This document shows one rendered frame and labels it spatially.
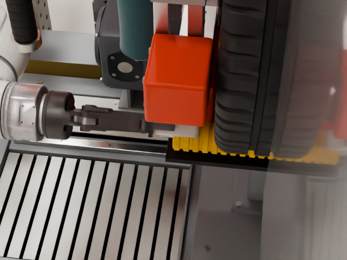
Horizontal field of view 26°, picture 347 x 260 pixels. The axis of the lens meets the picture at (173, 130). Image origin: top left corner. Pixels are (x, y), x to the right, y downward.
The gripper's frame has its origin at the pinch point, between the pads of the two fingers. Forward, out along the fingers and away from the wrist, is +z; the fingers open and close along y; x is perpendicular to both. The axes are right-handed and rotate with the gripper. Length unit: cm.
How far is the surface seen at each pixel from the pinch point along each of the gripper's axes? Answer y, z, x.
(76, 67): -80, -34, 6
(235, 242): -33.9, 11.1, -24.9
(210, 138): -13.2, 5.1, -2.7
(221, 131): 15.5, 7.2, 1.1
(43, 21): -96, -48, 18
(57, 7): -114, -48, 23
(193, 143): -13.0, 2.2, -3.8
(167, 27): 22.0, -0.4, 13.8
